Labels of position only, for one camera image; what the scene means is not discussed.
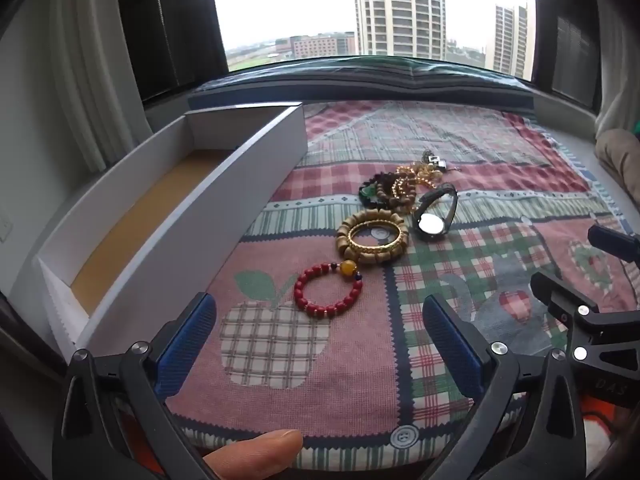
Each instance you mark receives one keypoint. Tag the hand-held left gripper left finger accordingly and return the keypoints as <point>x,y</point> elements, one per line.
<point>185,345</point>

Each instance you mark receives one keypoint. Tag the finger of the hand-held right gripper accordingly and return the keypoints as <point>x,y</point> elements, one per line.
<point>560,295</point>
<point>615,242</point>

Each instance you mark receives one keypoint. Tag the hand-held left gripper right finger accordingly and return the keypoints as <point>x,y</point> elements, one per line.
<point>450,350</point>

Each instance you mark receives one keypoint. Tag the white drawer box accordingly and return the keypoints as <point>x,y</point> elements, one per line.
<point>200,200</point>

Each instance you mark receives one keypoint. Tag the person's left hand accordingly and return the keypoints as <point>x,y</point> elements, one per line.
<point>260,452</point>

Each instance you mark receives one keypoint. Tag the orange white garment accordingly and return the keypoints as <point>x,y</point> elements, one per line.
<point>602,425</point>

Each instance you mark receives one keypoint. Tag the beige pillow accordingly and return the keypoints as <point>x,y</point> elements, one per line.
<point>620,157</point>

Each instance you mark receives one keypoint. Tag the patchwork checkered blanket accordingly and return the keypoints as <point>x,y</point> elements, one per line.
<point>325,360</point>

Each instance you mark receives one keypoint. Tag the black wristwatch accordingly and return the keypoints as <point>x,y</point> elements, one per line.
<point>430,225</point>

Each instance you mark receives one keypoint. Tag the gold bangle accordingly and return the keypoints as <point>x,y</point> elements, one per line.
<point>360,243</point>

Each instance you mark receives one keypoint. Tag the green jade charm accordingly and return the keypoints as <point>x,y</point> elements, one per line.
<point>369,192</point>

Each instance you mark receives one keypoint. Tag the square silver earring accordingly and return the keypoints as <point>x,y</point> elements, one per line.
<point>436,160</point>

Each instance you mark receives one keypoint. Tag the slim high-rise building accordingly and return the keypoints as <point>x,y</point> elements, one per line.
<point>507,40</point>

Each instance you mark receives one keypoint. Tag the white curtain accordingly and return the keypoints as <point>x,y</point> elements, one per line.
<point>95,70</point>

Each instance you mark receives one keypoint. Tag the tall high-rise building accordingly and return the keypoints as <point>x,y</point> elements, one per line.
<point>400,5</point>

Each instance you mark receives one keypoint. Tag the low red brick building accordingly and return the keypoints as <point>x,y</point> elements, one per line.
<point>320,46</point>

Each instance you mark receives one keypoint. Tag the black window frame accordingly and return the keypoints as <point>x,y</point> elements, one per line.
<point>165,25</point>

